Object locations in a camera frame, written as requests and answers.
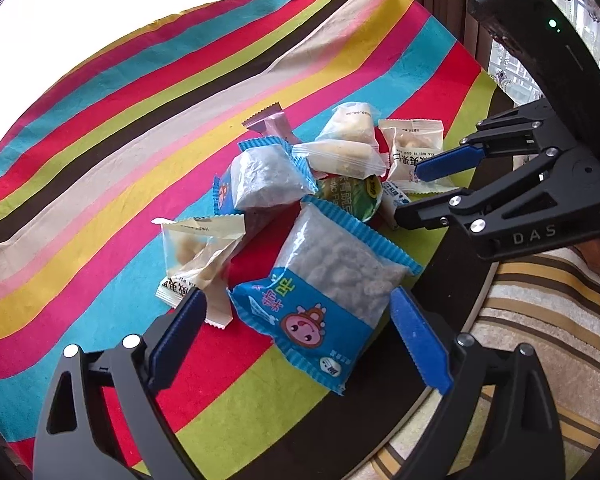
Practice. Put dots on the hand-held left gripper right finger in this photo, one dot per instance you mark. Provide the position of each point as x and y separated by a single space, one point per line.
420 340

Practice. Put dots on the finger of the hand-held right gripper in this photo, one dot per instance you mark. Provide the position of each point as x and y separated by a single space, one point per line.
425 212
445 162

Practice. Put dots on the colourful striped tablecloth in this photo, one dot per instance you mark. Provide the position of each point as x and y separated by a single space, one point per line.
105 160

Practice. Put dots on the lace sheer curtain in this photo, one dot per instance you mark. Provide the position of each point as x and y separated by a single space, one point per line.
595 25

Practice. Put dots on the clear bread packet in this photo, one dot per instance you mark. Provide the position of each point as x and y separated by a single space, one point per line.
347 125

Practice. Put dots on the small blue white packet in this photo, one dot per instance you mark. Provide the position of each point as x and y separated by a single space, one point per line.
395 197

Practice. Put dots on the large blue cartoon snack packet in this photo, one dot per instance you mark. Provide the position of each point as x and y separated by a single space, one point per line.
325 285

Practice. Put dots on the lilac snack packet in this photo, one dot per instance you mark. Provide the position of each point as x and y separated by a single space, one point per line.
270 122

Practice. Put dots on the long white snack packet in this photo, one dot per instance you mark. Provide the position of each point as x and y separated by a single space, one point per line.
340 158

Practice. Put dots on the small blue puffed snack packet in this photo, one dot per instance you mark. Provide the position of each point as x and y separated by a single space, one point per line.
265 175

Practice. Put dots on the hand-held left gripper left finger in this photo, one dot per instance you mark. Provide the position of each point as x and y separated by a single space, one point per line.
177 335

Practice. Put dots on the white nut packet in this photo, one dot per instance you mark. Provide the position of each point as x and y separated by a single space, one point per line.
200 255
405 145

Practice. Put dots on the green pea snack packet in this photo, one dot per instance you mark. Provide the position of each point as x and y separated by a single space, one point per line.
350 196

